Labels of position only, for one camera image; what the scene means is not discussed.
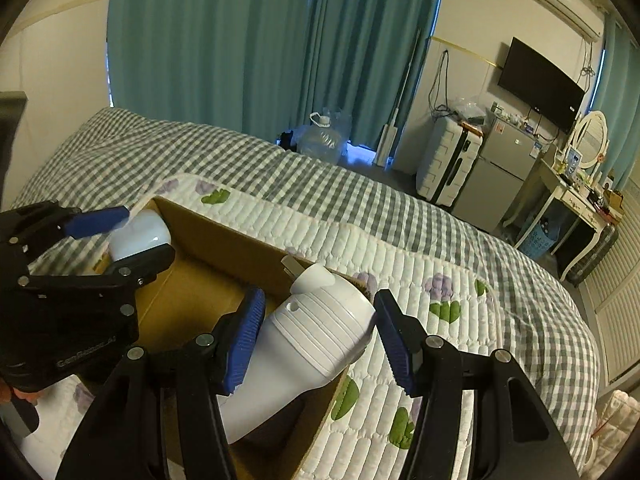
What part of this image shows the white dressing table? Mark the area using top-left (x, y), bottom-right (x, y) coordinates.
top-left (513, 159), bottom-right (613, 282)

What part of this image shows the clear water jug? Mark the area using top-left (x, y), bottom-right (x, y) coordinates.
top-left (297, 107), bottom-right (352, 165)

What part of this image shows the white suitcase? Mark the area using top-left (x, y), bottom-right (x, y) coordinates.
top-left (416, 117), bottom-right (483, 208)

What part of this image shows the white pole by curtain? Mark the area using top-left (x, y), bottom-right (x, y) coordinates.
top-left (374, 29), bottom-right (422, 168)

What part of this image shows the white flashlight-shaped device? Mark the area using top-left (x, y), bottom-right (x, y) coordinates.
top-left (219, 263), bottom-right (374, 443)

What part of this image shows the teal right curtain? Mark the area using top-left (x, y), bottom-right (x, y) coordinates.
top-left (592, 15), bottom-right (640, 190)

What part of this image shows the white bottle red cap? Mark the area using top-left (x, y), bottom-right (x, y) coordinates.
top-left (107, 209), bottom-right (171, 261)

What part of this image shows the grey small refrigerator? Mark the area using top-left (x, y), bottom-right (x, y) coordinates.
top-left (451, 118), bottom-right (539, 233)

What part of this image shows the brown cardboard box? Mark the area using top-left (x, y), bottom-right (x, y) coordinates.
top-left (84, 196), bottom-right (374, 480)

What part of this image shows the white louvred wardrobe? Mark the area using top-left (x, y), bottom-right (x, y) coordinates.
top-left (579, 238), bottom-right (640, 386)

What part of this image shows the teal window curtain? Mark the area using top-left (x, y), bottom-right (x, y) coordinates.
top-left (106, 0), bottom-right (440, 148)

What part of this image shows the black wall television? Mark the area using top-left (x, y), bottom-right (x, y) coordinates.
top-left (498, 37), bottom-right (585, 132)

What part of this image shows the checked stool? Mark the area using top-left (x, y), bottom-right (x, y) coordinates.
top-left (566, 224), bottom-right (618, 286)

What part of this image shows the blue laundry basket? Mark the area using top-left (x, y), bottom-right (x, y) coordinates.
top-left (518, 218), bottom-right (560, 260)

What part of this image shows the grey checked blanket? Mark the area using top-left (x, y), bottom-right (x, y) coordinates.
top-left (15, 107), bottom-right (599, 467)

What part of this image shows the oval vanity mirror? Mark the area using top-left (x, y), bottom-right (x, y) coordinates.
top-left (565, 110), bottom-right (608, 169)

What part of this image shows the cream padded jacket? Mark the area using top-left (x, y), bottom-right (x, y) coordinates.
top-left (582, 390), bottom-right (639, 479)

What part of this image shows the person's hand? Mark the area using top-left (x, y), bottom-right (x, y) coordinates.
top-left (0, 379), bottom-right (43, 405)

